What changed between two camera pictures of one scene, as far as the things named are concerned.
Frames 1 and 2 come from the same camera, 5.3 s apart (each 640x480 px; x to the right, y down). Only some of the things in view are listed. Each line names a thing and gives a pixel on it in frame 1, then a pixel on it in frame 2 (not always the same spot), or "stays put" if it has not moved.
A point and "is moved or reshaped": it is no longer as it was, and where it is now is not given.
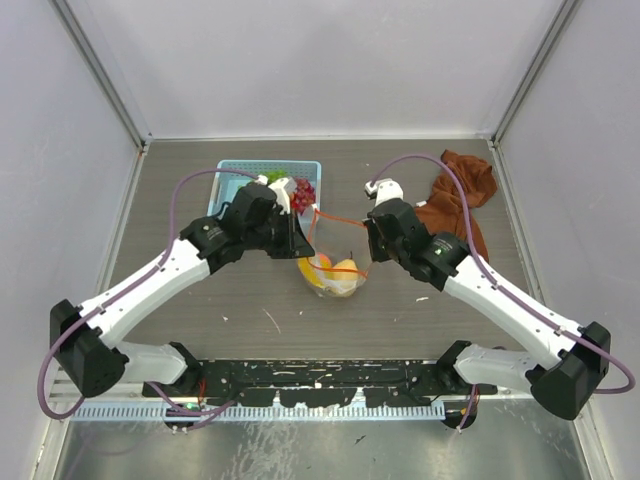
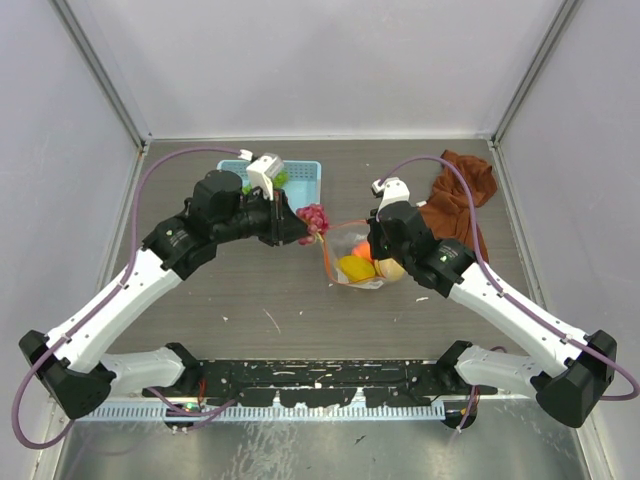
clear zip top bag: x=340 y=248 is moved or reshaped
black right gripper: x=378 y=253 stays put
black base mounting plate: x=315 y=383 stays put
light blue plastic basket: x=226 y=184 stays put
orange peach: x=324 y=261 → x=362 y=249
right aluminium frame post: x=565 y=15 stays put
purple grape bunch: x=304 y=195 → x=316 y=220
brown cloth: x=445 y=210 stays put
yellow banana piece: x=312 y=274 → x=356 y=268
